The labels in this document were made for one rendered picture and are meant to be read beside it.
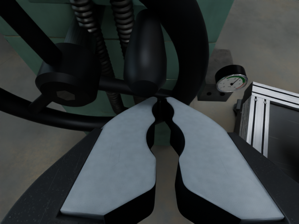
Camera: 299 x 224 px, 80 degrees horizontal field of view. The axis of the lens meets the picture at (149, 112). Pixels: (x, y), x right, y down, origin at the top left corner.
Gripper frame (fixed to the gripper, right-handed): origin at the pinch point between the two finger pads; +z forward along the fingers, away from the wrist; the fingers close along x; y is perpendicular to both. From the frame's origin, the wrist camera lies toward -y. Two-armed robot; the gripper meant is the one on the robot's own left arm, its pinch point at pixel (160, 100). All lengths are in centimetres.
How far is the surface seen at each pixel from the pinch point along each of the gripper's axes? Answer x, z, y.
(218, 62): 16.6, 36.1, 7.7
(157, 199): 4, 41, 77
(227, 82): 15.6, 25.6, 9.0
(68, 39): -10.1, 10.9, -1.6
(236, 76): 16.6, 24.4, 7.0
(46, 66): -10.5, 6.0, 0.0
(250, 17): 83, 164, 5
